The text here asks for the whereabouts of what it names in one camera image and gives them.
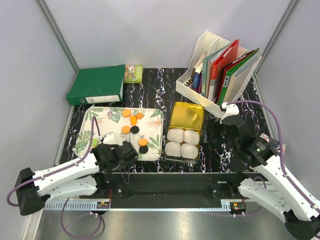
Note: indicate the green round cookie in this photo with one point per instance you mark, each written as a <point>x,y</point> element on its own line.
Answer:
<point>94,142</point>

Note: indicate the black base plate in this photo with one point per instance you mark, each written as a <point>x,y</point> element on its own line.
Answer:
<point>168,190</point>

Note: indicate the orange flower cookie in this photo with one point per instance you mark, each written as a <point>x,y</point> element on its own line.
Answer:
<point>139,116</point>

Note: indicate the floral rectangular tray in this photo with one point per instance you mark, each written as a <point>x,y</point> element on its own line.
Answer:
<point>99,121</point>

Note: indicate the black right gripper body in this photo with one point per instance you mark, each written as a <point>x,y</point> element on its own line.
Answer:
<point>214,124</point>

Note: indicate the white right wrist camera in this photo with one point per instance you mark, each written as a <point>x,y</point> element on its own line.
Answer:
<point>229,110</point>

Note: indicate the floral pink pouch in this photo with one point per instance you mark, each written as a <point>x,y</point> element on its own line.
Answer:
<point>272,143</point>

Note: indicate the gold cookie tin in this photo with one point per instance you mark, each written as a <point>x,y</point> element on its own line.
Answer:
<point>186,116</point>

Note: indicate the teal folder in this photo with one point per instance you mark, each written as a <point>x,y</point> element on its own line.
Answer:
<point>205,70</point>

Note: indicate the green card box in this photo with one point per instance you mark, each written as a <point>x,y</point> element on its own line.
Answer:
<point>133,74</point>

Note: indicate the red folder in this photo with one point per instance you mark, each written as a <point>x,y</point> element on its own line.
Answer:
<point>225,57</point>

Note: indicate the grey slotted cable duct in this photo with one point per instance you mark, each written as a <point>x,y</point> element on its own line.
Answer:
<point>94,205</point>

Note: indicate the white file organizer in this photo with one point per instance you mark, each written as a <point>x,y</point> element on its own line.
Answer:
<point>207,43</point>

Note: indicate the blue book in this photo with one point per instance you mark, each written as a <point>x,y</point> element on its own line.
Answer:
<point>197,82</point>

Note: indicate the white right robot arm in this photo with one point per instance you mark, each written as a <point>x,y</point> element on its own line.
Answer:
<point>293,204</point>

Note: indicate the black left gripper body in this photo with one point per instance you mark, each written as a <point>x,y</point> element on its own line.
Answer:
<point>124,164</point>

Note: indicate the black round cookie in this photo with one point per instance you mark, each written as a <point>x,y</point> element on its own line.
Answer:
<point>134,129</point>
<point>143,149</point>

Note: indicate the green ring binder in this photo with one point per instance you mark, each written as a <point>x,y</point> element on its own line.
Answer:
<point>97,85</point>

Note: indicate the green folder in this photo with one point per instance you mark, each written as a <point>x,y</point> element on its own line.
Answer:
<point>233,70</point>

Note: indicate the beige folder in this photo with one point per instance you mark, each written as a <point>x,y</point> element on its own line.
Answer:
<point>239,81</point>

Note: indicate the orange fish cookie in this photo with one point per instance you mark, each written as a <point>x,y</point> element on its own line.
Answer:
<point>133,120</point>

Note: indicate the orange round cookie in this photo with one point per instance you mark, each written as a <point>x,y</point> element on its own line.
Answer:
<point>126,113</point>
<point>142,142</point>
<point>126,129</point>

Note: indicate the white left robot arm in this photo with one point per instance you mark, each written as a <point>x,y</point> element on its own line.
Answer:
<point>79,177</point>

